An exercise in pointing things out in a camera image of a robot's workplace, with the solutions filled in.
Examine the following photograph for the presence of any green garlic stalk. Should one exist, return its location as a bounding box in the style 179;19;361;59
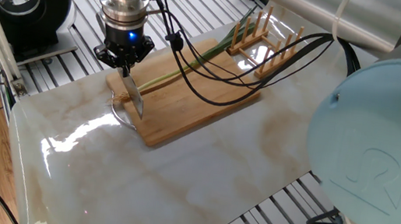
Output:
110;0;260;121

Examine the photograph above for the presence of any marble pattern table mat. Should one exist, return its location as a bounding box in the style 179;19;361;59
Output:
0;0;382;224

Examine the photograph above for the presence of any wooden peg rack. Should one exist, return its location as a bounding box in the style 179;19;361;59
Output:
223;0;308;86

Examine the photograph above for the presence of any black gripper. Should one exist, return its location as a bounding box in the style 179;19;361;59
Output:
90;20;157;78

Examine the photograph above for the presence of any black camera cable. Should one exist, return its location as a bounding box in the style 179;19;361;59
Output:
138;0;367;105

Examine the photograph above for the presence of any wooden cutting board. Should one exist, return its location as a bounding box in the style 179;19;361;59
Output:
97;23;269;163

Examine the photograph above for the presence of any steel kitchen knife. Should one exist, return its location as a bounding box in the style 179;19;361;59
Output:
114;65;150;121

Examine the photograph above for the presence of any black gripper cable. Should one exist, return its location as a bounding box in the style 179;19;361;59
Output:
154;9;365;126

